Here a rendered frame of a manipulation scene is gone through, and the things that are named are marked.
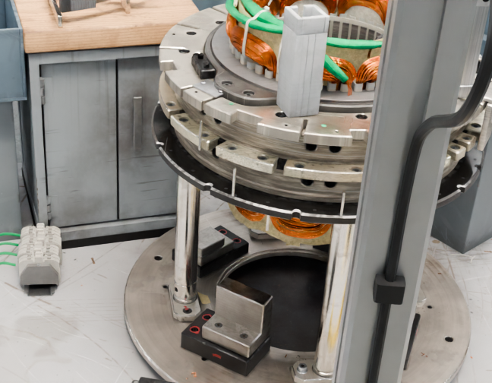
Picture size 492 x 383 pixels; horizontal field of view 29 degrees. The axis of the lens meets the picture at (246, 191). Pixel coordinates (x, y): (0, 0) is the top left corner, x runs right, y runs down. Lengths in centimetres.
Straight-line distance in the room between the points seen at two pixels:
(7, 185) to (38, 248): 9
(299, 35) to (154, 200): 46
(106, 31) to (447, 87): 70
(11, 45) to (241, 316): 38
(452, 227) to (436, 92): 85
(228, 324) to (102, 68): 32
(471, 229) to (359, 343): 78
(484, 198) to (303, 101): 45
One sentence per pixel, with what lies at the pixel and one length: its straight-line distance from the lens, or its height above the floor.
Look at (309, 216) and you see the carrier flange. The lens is 82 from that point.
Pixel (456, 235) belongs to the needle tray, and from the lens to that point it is 123.
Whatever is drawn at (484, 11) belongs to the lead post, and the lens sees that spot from 86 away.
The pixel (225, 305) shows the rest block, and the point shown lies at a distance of 98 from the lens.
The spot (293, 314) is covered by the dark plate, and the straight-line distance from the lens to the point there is 109.
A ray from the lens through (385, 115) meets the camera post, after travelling 39.
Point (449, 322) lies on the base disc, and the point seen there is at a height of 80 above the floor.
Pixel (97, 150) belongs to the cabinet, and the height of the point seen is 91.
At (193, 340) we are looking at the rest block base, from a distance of 99.
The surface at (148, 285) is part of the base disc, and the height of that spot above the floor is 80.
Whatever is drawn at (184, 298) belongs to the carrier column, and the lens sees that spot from 104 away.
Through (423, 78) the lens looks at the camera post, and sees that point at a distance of 39.
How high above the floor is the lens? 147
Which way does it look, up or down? 32 degrees down
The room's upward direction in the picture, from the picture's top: 4 degrees clockwise
